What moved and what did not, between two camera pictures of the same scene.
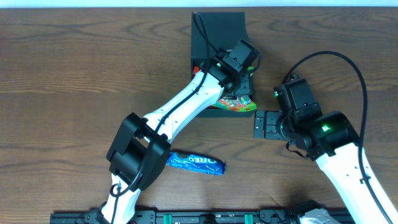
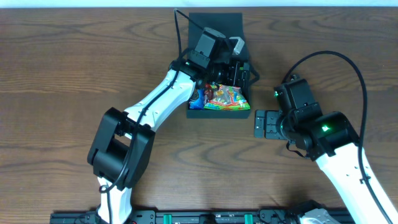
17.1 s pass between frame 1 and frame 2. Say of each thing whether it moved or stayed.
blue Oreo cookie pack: moved
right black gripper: stayed
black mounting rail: stayed
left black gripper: moved
